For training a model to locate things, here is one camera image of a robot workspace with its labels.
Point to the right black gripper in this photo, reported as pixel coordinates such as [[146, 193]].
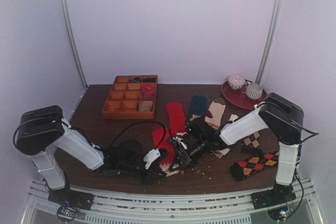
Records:
[[182, 156]]

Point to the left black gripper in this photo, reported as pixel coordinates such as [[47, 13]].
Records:
[[151, 175]]

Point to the red sock with beige toe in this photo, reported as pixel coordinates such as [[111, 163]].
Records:
[[165, 164]]

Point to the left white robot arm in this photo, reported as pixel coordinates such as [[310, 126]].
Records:
[[41, 129]]

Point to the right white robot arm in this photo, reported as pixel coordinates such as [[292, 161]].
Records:
[[281, 116]]

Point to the beige brown sock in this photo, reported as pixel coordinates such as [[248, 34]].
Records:
[[220, 153]]

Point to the teal reindeer sock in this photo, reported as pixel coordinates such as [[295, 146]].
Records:
[[197, 108]]

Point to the black orange argyle sock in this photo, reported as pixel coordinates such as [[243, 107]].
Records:
[[255, 164]]

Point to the beige striped sock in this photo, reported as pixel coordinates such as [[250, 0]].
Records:
[[215, 112]]

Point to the beige rolled sock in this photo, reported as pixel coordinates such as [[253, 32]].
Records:
[[146, 106]]

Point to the beige argyle sock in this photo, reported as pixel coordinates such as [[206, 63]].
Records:
[[251, 142]]

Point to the wooden compartment tray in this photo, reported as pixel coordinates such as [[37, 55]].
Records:
[[122, 102]]

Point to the red rolled sock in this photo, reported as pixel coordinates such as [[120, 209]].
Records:
[[148, 87]]

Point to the red round plate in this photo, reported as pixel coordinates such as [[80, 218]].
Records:
[[239, 98]]

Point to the black striped rolled sock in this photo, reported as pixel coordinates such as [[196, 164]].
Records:
[[135, 80]]

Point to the white patterned bowl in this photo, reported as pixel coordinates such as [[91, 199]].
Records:
[[236, 82]]

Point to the striped grey cup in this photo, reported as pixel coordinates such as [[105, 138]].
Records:
[[254, 90]]

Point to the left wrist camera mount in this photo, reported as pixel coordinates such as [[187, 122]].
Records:
[[150, 157]]

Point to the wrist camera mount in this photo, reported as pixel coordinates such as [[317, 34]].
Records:
[[150, 157], [180, 141]]

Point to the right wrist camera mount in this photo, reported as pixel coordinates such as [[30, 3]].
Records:
[[180, 141]]

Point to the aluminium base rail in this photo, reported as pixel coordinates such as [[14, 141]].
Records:
[[115, 207]]

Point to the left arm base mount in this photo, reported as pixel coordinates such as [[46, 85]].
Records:
[[70, 203]]

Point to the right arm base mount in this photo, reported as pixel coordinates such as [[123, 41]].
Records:
[[276, 201]]

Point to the right aluminium frame post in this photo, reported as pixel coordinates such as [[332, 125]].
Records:
[[270, 41]]

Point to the aluminium frame post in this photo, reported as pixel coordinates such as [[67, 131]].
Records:
[[72, 43], [270, 41]]

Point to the left aluminium frame post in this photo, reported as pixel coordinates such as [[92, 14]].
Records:
[[72, 43]]

